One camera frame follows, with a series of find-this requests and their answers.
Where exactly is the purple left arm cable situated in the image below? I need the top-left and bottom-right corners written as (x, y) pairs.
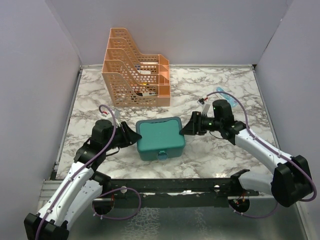
top-left (34, 104), bottom-right (142, 240)

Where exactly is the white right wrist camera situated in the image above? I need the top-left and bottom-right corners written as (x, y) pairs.
top-left (197, 96), bottom-right (210, 115)

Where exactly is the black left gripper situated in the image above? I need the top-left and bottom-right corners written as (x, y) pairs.
top-left (104, 121), bottom-right (142, 151)

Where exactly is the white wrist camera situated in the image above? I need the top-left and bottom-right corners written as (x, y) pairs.
top-left (197, 96), bottom-right (210, 115)
top-left (100, 109), bottom-right (120, 124)

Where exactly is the blue toothbrush blister pack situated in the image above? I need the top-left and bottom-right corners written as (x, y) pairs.
top-left (216, 87), bottom-right (238, 108)

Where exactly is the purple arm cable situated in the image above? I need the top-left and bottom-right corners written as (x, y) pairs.
top-left (34, 104), bottom-right (142, 240)
top-left (204, 90), bottom-right (318, 219)

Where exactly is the teal plastic medicine box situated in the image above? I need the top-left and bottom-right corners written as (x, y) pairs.
top-left (135, 116), bottom-right (186, 161)

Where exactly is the black metal base rail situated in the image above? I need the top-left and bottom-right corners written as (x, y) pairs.
top-left (93, 178), bottom-right (259, 209)

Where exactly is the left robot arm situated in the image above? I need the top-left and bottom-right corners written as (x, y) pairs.
top-left (24, 119), bottom-right (142, 240)

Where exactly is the peach plastic file organizer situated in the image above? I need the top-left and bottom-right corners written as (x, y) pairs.
top-left (101, 28), bottom-right (171, 107)

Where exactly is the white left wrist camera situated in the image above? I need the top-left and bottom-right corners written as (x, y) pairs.
top-left (100, 109), bottom-right (120, 124)

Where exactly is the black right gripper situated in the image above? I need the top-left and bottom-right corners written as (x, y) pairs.
top-left (179, 111), bottom-right (223, 136)

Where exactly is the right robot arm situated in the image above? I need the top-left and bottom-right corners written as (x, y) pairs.
top-left (179, 99), bottom-right (315, 207)

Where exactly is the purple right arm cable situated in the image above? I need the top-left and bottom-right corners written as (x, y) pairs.
top-left (204, 90), bottom-right (318, 219)

